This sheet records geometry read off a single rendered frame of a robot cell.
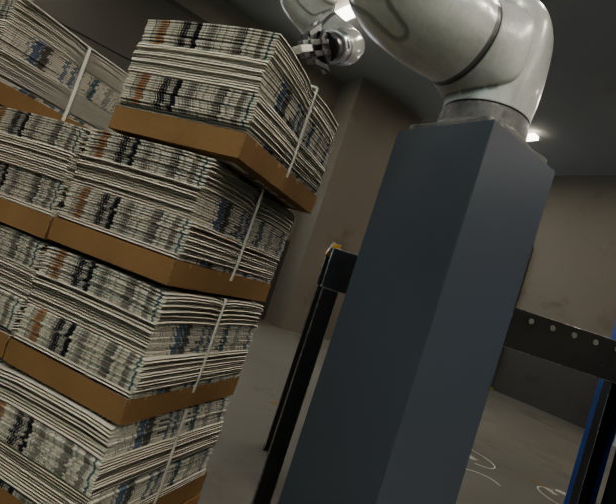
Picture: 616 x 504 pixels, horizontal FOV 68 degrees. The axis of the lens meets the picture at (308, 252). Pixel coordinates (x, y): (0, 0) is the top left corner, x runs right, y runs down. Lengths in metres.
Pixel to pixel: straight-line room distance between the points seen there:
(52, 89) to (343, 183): 5.00
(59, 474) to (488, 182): 0.82
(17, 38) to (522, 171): 1.05
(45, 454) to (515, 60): 1.00
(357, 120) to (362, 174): 0.70
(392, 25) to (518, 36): 0.22
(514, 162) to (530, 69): 0.16
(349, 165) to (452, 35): 5.34
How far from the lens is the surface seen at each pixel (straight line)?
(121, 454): 0.88
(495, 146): 0.76
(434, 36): 0.78
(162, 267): 0.77
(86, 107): 1.35
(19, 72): 1.25
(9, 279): 1.03
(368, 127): 6.32
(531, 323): 1.48
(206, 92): 0.84
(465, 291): 0.74
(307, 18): 1.45
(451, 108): 0.86
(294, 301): 5.79
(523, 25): 0.89
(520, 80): 0.87
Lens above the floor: 0.69
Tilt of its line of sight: 3 degrees up
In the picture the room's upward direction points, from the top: 18 degrees clockwise
